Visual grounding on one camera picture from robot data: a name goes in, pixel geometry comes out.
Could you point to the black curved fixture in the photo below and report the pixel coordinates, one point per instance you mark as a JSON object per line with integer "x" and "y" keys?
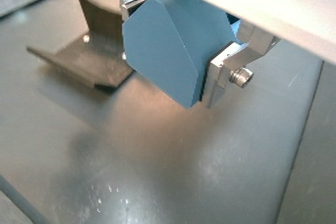
{"x": 93, "y": 58}

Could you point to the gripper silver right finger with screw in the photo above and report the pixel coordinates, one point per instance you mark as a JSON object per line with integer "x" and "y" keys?
{"x": 226, "y": 65}

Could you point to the blue three prong object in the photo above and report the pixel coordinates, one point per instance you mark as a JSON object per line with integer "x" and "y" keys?
{"x": 170, "y": 38}

